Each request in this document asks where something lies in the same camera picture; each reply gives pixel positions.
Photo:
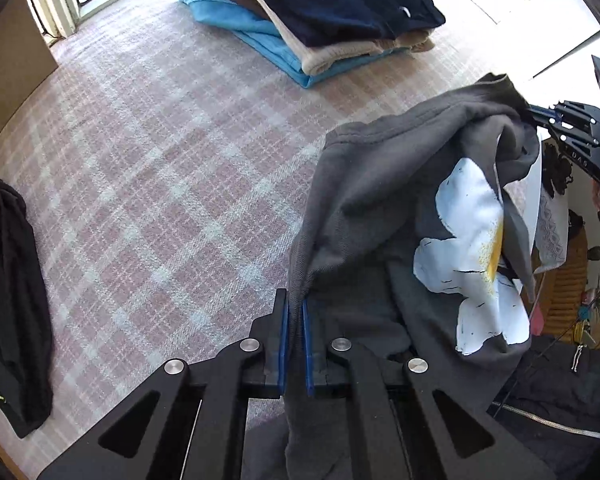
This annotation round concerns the light wooden board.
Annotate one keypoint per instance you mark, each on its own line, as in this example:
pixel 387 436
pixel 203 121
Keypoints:
pixel 10 75

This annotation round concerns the black t-shirt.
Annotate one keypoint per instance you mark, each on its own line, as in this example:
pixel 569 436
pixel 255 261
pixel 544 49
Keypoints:
pixel 10 285

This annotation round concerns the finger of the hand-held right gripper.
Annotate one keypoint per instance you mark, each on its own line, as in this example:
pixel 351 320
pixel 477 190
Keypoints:
pixel 575 110
pixel 577 135

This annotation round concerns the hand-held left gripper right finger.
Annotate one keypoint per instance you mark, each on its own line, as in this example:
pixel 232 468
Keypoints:
pixel 308 360

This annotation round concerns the navy t-shirt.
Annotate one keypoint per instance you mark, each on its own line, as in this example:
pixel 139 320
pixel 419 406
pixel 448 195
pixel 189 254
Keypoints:
pixel 340 0

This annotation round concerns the person's black jacket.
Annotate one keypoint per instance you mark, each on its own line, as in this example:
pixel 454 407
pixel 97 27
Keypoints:
pixel 555 385

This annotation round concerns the pink plaid cloth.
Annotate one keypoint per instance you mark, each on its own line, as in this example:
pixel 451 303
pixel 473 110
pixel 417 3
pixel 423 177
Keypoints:
pixel 155 160

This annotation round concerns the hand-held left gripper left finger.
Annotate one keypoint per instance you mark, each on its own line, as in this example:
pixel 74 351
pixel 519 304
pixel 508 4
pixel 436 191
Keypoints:
pixel 281 350

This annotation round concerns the white lace cloth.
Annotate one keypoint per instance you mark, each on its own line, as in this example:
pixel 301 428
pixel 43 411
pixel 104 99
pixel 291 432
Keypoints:
pixel 550 230

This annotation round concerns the grey daisy print t-shirt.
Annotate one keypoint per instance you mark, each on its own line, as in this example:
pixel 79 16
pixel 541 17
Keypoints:
pixel 370 200

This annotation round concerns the white window frame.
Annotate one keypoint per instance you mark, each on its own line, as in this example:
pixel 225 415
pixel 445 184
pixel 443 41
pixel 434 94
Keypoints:
pixel 55 5

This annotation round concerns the orange wooden cabinet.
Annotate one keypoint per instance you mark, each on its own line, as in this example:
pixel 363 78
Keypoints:
pixel 565 285

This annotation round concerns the beige garment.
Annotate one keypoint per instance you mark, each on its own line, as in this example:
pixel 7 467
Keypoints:
pixel 320 57

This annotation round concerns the light blue garment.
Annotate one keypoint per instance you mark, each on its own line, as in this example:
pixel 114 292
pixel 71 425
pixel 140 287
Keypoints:
pixel 240 25

